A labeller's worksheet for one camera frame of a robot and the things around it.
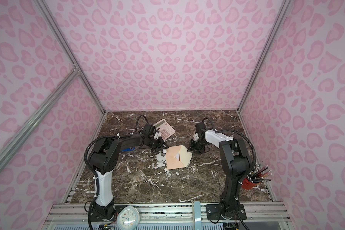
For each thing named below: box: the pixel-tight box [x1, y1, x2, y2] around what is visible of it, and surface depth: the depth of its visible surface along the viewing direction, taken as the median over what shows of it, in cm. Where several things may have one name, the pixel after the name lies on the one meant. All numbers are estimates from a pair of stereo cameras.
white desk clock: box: [116, 206, 140, 230], surface depth 71 cm
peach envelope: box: [165, 145, 193, 171], surface depth 95 cm
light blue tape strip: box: [194, 200, 202, 230], surface depth 70 cm
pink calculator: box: [153, 118, 176, 140], surface depth 108 cm
